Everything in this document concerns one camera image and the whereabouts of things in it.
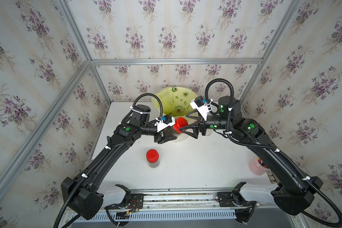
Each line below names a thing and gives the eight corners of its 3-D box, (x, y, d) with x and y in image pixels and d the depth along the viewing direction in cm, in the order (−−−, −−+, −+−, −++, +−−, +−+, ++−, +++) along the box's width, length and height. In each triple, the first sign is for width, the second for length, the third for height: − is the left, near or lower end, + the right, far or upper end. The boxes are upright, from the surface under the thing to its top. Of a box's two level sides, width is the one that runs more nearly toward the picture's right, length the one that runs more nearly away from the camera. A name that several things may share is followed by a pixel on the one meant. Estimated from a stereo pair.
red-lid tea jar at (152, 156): (148, 168, 86) (145, 160, 77) (149, 157, 90) (147, 149, 81) (158, 168, 86) (157, 160, 77) (159, 157, 90) (158, 149, 81)
